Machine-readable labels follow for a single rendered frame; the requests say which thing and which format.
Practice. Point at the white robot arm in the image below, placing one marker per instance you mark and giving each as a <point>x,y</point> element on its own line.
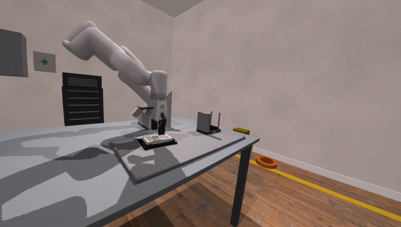
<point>86,40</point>

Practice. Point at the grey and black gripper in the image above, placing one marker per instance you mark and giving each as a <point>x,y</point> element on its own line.
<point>158,114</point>

